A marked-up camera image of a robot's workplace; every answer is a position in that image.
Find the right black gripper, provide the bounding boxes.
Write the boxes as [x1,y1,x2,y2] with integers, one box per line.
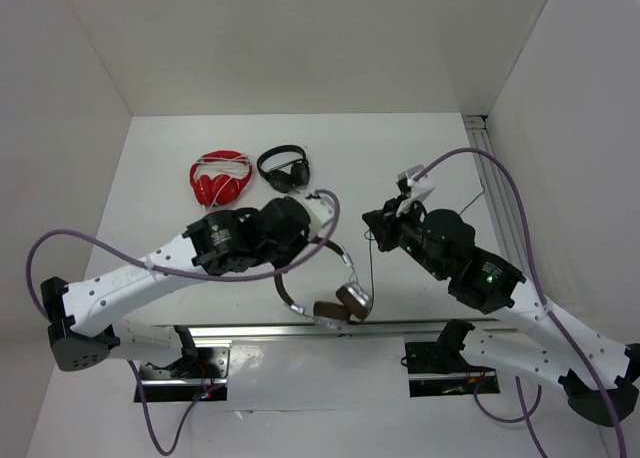
[361,193,447,279]

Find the brown silver headphones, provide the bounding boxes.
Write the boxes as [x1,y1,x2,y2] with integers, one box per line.
[272,237,374,332]

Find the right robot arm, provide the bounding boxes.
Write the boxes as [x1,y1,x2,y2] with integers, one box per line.
[362,200,639,427]

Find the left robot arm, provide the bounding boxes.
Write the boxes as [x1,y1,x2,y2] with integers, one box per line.
[29,196,335,377]

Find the black headphones far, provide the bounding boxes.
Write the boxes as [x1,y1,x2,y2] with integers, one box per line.
[256,144,311,194]

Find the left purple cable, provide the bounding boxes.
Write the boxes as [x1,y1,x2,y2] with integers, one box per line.
[25,188,342,329]

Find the purple cable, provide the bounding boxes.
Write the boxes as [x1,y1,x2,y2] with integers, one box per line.
[407,147,629,458]
[25,188,342,329]

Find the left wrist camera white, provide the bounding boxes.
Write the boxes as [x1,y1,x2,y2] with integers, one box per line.
[302,193,335,232]

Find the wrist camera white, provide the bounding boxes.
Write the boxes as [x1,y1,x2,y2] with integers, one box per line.
[302,193,335,232]
[395,165,436,217]

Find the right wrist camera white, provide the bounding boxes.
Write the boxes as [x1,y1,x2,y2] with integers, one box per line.
[395,165,436,217]

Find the red headphones white cable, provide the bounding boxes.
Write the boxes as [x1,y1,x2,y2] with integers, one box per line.
[188,149,254,212]

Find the aluminium rail right side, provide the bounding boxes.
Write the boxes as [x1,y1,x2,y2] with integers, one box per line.
[462,115,530,275]

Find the aluminium rail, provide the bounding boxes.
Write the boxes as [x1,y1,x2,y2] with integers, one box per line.
[119,317,501,342]
[462,115,530,275]

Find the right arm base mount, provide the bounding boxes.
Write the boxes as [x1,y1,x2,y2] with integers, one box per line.
[400,341,500,398]

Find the aluminium rail front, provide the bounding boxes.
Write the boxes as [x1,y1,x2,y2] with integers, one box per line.
[119,317,501,342]

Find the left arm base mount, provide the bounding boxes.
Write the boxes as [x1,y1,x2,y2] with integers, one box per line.
[138,341,231,403]

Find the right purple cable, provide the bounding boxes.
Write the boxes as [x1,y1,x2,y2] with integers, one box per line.
[407,147,629,458]

